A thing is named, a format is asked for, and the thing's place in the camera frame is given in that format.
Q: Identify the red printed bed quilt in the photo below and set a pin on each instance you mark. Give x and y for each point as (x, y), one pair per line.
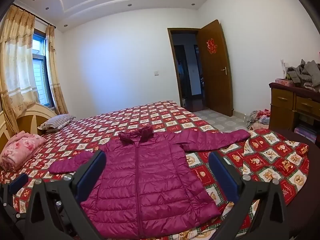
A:
(162, 115)

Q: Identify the dark curtain rod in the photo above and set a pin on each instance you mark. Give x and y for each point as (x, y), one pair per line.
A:
(37, 17)

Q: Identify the brown door frame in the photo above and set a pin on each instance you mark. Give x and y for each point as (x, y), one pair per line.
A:
(173, 67)

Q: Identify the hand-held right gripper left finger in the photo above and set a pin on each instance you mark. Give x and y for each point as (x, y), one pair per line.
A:
(91, 173)

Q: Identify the magenta puffer jacket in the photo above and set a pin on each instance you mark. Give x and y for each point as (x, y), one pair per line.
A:
(150, 180)

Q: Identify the pink folded blanket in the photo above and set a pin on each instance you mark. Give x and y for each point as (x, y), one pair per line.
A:
(20, 150)

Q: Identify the narrow beige floral curtain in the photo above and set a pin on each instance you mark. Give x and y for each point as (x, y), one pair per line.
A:
(56, 75)

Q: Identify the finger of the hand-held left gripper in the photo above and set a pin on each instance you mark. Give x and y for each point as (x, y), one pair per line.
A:
(18, 183)

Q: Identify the wide beige floral curtain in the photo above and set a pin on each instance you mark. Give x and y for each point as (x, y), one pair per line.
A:
(17, 55)

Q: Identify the brown wooden door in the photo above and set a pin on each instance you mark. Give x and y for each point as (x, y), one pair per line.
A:
(215, 85)

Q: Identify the white card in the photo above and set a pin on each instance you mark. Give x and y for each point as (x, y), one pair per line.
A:
(283, 67)

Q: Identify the window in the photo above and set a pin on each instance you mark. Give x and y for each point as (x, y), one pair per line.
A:
(40, 67)

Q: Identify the wooden dresser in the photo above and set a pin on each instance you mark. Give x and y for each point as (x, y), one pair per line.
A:
(282, 105)

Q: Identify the pink box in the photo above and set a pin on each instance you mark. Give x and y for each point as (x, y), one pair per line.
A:
(285, 82)

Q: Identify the wooden headboard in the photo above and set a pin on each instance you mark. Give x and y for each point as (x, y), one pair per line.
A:
(30, 115)

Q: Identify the pile of grey clothes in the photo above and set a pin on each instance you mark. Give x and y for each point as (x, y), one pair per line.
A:
(305, 73)

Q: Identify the striped pillow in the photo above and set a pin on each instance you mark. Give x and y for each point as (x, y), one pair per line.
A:
(56, 122)

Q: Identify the heap of clothes on floor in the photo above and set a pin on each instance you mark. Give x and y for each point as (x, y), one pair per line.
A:
(258, 118)

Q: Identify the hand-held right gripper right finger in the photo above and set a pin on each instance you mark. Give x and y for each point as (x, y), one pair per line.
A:
(223, 177)

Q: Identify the red paper door decoration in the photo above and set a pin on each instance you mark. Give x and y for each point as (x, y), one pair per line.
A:
(211, 46)

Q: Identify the stack of books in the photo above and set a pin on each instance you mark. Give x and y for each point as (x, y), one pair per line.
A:
(306, 132)

